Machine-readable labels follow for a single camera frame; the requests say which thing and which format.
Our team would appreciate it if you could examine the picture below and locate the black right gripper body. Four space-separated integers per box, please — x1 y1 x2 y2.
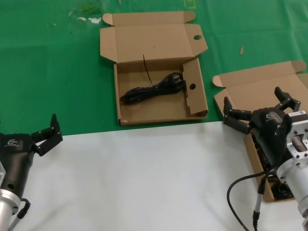
250 108 293 168

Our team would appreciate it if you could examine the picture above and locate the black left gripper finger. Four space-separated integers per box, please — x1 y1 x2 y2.
30 114 64 157

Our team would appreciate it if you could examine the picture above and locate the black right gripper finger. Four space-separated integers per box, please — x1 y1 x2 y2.
223 96 253 134
274 87 301 113

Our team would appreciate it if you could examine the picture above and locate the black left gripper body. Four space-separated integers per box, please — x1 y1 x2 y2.
0 132 39 197

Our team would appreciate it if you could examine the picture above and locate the black power cord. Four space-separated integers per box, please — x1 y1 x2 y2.
119 54 187 104

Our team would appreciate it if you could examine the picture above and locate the cardboard box with round holes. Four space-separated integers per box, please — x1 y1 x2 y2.
99 11 209 127

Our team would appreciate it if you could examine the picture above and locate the green table mat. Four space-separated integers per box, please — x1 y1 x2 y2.
0 0 308 140

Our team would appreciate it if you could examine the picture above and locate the open cardboard box of cords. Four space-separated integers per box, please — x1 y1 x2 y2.
212 60 308 203

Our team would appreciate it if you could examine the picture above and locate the pile of black power cords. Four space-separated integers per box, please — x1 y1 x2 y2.
252 134 295 200

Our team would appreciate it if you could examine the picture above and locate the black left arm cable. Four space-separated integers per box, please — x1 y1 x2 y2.
7 197 31 231

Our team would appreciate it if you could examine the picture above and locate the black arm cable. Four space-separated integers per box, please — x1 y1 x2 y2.
7 197 31 231
227 168 275 231

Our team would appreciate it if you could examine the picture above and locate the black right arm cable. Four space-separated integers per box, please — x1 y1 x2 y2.
227 168 275 231

